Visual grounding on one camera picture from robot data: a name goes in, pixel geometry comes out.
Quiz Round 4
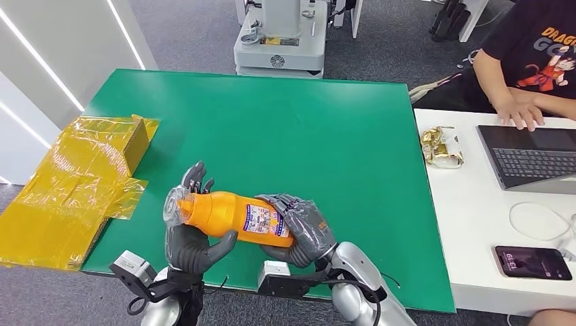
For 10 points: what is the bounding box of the person's left hand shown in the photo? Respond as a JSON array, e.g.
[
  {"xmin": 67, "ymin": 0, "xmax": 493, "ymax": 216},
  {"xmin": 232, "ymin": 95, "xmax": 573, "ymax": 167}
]
[{"xmin": 508, "ymin": 86, "xmax": 539, "ymax": 102}]

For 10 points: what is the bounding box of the gold snack wrapper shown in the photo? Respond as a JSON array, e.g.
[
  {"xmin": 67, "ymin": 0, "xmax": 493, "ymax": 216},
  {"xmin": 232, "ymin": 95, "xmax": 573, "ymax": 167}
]
[{"xmin": 419, "ymin": 126, "xmax": 465, "ymax": 170}]

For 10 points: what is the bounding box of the white furniture leg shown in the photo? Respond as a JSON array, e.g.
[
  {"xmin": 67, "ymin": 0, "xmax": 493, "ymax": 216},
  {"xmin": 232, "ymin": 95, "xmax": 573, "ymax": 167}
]
[{"xmin": 458, "ymin": 0, "xmax": 489, "ymax": 43}]

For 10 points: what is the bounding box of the white cable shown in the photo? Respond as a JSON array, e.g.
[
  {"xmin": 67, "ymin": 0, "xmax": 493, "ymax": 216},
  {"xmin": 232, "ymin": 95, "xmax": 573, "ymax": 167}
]
[{"xmin": 508, "ymin": 201, "xmax": 576, "ymax": 242}]

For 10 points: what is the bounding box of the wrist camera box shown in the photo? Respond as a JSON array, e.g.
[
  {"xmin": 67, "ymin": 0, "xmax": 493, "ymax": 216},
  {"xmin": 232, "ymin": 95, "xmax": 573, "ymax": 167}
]
[
  {"xmin": 109, "ymin": 250, "xmax": 158, "ymax": 302},
  {"xmin": 257, "ymin": 259, "xmax": 331, "ymax": 300}
]

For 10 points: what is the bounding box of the grey laptop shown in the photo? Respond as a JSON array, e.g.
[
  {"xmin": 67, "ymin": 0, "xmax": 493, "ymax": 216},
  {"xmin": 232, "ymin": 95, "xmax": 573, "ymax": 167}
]
[{"xmin": 475, "ymin": 124, "xmax": 576, "ymax": 195}]

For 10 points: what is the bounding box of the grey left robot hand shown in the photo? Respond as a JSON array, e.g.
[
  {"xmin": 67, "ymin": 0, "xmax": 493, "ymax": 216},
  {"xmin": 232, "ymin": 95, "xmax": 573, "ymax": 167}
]
[{"xmin": 164, "ymin": 161, "xmax": 238, "ymax": 276}]

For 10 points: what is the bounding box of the white desk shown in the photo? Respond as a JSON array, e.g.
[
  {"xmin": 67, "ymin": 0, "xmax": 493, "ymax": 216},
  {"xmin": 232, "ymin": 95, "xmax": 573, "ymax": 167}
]
[{"xmin": 413, "ymin": 107, "xmax": 576, "ymax": 316}]

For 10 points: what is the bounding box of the beige bag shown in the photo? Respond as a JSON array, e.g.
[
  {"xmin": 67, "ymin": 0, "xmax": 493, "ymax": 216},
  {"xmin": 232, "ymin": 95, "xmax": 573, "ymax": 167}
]
[{"xmin": 408, "ymin": 71, "xmax": 465, "ymax": 105}]

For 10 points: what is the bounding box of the person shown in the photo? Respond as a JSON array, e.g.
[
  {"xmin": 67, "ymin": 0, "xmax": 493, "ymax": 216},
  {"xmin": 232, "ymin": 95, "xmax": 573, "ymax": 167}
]
[{"xmin": 425, "ymin": 0, "xmax": 576, "ymax": 132}]

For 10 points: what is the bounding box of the person's knee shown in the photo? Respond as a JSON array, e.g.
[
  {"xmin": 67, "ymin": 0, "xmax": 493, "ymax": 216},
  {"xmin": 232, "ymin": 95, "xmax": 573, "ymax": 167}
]
[{"xmin": 524, "ymin": 308, "xmax": 576, "ymax": 326}]

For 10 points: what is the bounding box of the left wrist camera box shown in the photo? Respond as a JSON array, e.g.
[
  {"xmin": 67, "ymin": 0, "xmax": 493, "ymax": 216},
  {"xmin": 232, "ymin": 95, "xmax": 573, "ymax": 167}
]
[{"xmin": 109, "ymin": 250, "xmax": 158, "ymax": 302}]

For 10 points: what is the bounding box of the black smartphone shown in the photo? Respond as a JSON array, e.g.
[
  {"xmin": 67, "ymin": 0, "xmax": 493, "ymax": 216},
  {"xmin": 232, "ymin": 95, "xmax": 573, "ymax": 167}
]
[{"xmin": 493, "ymin": 244, "xmax": 573, "ymax": 282}]

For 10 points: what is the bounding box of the white panel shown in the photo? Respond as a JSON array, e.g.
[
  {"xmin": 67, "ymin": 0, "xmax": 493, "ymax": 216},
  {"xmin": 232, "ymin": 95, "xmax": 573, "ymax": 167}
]
[{"xmin": 348, "ymin": 0, "xmax": 363, "ymax": 39}]

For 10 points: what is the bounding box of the yellow taped cardboard box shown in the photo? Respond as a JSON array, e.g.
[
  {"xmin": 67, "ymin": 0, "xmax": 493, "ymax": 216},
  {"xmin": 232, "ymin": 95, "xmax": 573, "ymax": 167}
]
[{"xmin": 0, "ymin": 114, "xmax": 160, "ymax": 272}]

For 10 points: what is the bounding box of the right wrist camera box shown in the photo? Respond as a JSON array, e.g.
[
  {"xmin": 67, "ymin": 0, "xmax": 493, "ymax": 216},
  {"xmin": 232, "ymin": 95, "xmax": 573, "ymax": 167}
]
[{"xmin": 257, "ymin": 259, "xmax": 331, "ymax": 300}]

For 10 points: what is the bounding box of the orange plastic bottle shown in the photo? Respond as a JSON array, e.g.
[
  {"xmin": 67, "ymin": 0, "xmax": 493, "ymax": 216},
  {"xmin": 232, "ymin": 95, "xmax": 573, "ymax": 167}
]
[{"xmin": 162, "ymin": 185, "xmax": 298, "ymax": 249}]

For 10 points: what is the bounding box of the person's right hand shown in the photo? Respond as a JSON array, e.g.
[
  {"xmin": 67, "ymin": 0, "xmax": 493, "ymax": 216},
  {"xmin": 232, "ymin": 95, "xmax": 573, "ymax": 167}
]
[{"xmin": 494, "ymin": 92, "xmax": 546, "ymax": 132}]

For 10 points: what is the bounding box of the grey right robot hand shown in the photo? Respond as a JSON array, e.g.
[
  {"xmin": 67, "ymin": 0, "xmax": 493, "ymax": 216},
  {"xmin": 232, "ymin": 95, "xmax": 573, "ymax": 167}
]
[{"xmin": 254, "ymin": 193, "xmax": 338, "ymax": 270}]

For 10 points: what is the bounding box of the green table mat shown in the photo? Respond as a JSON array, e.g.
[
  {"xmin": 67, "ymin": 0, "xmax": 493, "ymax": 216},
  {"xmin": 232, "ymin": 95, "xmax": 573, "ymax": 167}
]
[{"xmin": 81, "ymin": 69, "xmax": 456, "ymax": 314}]

